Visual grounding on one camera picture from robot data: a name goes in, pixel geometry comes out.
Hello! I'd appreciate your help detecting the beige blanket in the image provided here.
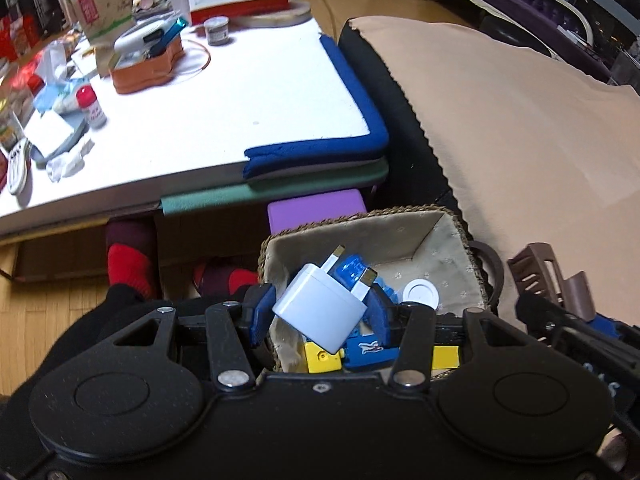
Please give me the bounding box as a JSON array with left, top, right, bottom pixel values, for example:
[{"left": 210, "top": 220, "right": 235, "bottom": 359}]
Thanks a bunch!
[{"left": 345, "top": 16, "right": 639, "bottom": 324}]

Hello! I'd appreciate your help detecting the purple chaise sofa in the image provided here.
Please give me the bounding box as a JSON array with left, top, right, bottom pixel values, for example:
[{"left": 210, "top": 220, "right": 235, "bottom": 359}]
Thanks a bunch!
[{"left": 470, "top": 0, "right": 611, "bottom": 82}]

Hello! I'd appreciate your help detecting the white round cap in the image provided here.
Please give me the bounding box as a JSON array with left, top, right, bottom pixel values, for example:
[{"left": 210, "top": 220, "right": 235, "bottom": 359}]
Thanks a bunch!
[{"left": 402, "top": 278, "right": 439, "bottom": 310}]

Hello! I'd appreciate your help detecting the blue plastic bottle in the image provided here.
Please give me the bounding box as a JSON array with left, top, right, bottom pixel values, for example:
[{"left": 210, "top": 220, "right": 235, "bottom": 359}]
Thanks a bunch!
[{"left": 332, "top": 254, "right": 367, "bottom": 290}]

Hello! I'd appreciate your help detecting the white remote control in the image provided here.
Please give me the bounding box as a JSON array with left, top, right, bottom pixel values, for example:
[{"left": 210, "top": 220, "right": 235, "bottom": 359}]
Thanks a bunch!
[{"left": 6, "top": 139, "right": 30, "bottom": 196}]

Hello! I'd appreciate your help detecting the yellow toy cube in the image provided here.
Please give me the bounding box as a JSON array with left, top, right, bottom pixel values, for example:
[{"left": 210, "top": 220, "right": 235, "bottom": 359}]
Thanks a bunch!
[{"left": 304, "top": 341, "right": 345, "bottom": 374}]

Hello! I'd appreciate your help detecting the wicker basket with fabric liner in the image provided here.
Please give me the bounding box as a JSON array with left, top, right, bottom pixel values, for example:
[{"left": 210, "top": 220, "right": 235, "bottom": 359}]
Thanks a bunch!
[{"left": 257, "top": 204, "right": 501, "bottom": 373}]

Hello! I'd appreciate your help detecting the red capped white bottle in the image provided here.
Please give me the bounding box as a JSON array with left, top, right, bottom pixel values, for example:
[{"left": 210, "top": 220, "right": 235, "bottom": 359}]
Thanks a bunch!
[{"left": 76, "top": 84, "right": 106, "bottom": 129}]

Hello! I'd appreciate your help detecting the green mat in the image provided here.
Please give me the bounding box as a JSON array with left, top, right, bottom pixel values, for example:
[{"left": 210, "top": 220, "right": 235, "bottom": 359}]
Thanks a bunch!
[{"left": 160, "top": 158, "right": 388, "bottom": 217}]

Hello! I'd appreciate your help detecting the crumpled white tissue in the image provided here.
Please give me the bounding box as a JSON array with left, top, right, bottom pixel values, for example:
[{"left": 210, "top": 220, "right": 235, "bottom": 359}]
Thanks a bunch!
[{"left": 46, "top": 138, "right": 94, "bottom": 182}]

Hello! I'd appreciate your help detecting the purple block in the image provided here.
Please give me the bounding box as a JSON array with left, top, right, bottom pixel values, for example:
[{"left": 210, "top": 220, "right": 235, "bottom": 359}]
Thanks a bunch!
[{"left": 267, "top": 188, "right": 367, "bottom": 234}]

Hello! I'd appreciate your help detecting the white usb charger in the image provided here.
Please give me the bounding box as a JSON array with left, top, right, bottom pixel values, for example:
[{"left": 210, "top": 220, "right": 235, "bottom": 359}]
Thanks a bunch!
[{"left": 272, "top": 245, "right": 378, "bottom": 354}]

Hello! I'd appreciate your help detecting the orange leather tray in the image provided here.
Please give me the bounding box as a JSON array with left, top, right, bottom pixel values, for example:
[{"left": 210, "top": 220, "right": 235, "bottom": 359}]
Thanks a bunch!
[{"left": 111, "top": 37, "right": 184, "bottom": 96}]

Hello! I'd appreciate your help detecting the blue folded mat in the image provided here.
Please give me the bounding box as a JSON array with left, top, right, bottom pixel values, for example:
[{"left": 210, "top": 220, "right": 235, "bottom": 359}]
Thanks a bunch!
[{"left": 243, "top": 35, "right": 390, "bottom": 180}]

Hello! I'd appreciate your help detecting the small grey jar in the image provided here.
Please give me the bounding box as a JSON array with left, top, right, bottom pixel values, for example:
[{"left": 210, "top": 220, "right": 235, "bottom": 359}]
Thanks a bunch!
[{"left": 203, "top": 16, "right": 230, "bottom": 46}]

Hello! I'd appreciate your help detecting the brown hair clip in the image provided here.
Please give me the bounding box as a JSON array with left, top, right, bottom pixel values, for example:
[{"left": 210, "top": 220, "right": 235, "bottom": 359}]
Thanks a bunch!
[{"left": 508, "top": 242, "right": 597, "bottom": 322}]

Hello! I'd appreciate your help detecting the blue toy brick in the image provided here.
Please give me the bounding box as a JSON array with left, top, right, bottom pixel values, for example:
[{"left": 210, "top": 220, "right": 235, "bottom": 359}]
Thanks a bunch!
[{"left": 343, "top": 335, "right": 399, "bottom": 372}]

